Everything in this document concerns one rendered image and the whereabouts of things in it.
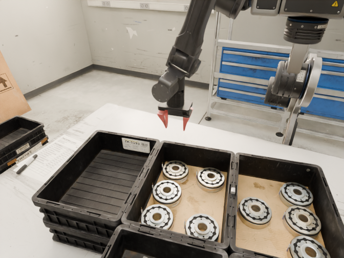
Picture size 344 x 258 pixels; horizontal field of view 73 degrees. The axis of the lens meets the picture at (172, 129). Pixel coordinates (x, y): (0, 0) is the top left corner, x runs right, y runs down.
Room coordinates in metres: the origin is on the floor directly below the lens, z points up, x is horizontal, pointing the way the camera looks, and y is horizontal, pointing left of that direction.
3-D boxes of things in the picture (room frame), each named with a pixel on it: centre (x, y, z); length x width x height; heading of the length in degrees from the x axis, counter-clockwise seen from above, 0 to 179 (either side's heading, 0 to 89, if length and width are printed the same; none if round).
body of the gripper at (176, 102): (0.66, -0.01, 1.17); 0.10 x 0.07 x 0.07; 74
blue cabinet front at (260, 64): (2.29, -0.84, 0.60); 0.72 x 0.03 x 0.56; 65
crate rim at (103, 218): (0.62, 0.24, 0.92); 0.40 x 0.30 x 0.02; 165
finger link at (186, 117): (0.66, -0.03, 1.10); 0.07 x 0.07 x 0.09; 74
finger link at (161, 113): (0.67, 0.01, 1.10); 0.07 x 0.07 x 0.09; 74
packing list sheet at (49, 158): (0.94, 0.63, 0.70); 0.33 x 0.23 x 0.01; 155
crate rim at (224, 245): (0.54, -0.05, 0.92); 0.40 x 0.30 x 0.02; 165
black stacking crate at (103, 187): (0.62, 0.24, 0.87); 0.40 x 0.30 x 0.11; 165
